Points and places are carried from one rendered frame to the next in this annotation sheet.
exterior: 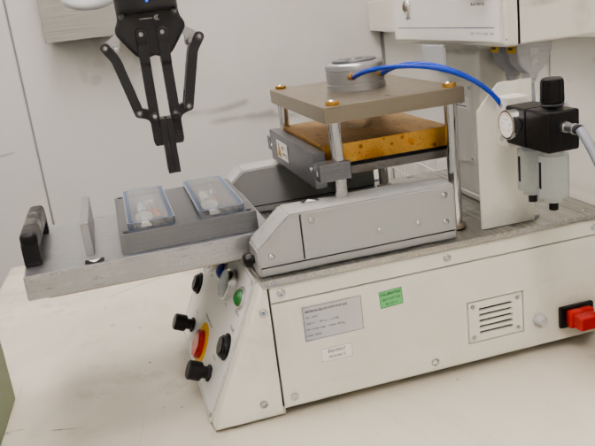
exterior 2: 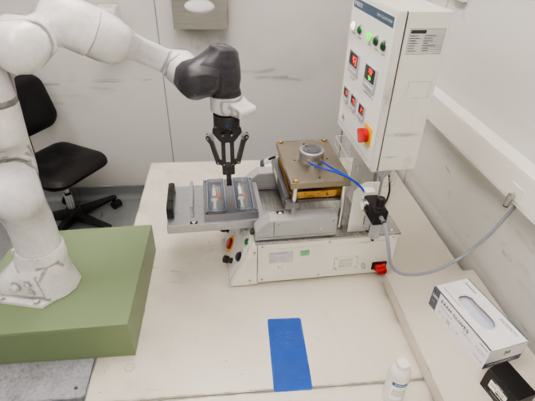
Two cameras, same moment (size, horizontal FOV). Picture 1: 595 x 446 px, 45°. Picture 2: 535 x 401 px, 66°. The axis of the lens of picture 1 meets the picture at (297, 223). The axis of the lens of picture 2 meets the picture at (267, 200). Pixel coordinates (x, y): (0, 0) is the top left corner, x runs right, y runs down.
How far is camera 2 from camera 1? 0.54 m
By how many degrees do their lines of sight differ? 18
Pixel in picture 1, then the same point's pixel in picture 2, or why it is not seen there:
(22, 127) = not seen: hidden behind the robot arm
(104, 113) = not seen: hidden behind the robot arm
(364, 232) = (298, 230)
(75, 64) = (188, 37)
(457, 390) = (323, 287)
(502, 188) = (358, 219)
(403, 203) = (316, 222)
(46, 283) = (174, 229)
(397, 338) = (305, 266)
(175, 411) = (216, 271)
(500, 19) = (371, 161)
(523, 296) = (358, 257)
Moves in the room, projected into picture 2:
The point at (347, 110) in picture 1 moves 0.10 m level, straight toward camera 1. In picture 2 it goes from (301, 184) to (296, 204)
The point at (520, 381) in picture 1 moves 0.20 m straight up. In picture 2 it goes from (348, 289) to (357, 241)
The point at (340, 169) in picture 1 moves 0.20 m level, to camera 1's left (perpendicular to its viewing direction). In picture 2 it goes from (294, 205) to (227, 200)
